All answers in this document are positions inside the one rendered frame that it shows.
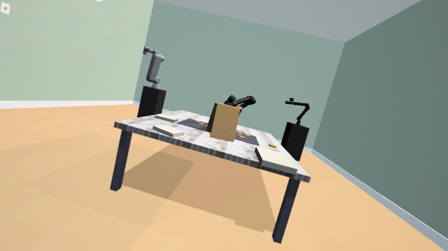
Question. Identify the brown wooden board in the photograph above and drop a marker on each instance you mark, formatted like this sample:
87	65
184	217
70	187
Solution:
223	121

